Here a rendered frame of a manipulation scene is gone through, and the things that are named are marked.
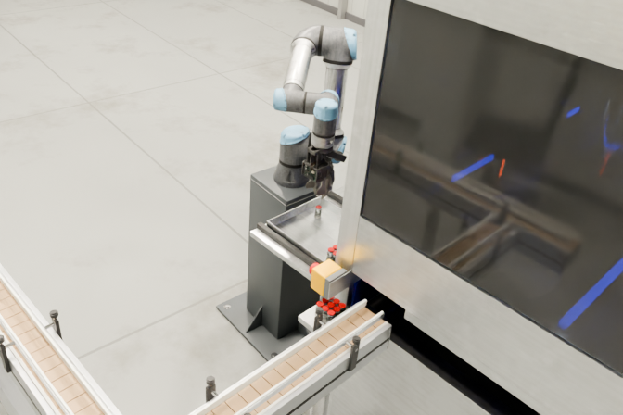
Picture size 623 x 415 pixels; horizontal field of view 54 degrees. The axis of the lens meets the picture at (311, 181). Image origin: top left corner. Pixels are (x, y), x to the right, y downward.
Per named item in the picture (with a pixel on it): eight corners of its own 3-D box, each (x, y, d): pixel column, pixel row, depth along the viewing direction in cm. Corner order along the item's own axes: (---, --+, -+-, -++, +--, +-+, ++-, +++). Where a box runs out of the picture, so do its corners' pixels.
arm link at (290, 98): (293, 16, 236) (272, 92, 201) (322, 18, 235) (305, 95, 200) (292, 42, 244) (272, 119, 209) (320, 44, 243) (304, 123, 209)
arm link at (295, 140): (281, 149, 259) (282, 120, 252) (312, 153, 259) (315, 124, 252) (276, 163, 249) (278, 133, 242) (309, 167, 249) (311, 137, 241)
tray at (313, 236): (389, 248, 209) (391, 240, 207) (336, 281, 193) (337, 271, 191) (320, 203, 229) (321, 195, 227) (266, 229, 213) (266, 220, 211)
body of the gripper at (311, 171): (300, 175, 209) (303, 144, 203) (318, 168, 214) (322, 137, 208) (316, 185, 205) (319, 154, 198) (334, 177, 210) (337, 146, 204)
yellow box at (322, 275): (344, 289, 178) (347, 270, 174) (327, 300, 173) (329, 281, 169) (325, 276, 182) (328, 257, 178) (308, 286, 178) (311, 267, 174)
